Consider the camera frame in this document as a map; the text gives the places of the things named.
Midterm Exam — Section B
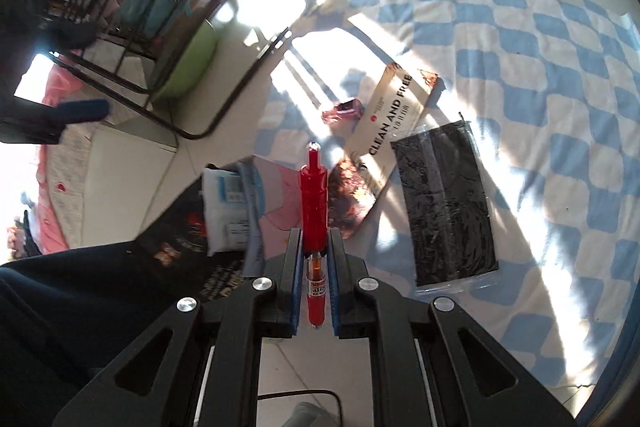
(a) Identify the black face mask packet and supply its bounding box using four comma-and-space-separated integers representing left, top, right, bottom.
390, 119, 501, 293

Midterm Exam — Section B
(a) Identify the person's dark clothing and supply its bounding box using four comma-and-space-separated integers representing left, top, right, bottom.
0, 237, 211, 427

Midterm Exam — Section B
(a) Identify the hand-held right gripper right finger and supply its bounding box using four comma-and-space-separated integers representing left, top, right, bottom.
327, 229, 581, 427

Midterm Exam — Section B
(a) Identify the blue white checkered blanket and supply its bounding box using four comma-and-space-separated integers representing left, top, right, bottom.
252, 0, 636, 403

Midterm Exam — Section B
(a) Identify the green cushion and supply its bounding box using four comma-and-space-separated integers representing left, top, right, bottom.
150, 19, 218, 102

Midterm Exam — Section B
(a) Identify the pink cardboard box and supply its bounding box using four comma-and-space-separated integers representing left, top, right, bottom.
245, 157, 306, 278

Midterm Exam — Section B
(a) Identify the white blue-edged tissue pack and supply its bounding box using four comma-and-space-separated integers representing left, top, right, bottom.
201, 163, 263, 258

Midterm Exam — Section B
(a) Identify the red pen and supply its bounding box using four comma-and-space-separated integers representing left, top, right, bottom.
299, 142, 329, 329

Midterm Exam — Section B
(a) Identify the pink quilt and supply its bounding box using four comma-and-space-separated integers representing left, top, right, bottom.
10, 67, 96, 253

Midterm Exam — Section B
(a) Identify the black snack bag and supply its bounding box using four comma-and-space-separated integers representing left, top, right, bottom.
135, 177, 261, 303

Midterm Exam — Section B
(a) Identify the black cable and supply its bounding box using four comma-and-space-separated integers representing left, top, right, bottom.
257, 388, 346, 427

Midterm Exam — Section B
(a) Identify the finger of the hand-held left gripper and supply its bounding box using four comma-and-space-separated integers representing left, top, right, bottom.
0, 98, 111, 145

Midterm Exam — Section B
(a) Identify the beige flat packet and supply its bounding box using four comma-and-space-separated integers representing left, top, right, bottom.
344, 64, 441, 198

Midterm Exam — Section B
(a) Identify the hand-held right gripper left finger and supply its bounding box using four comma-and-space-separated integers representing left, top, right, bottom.
50, 229, 305, 427

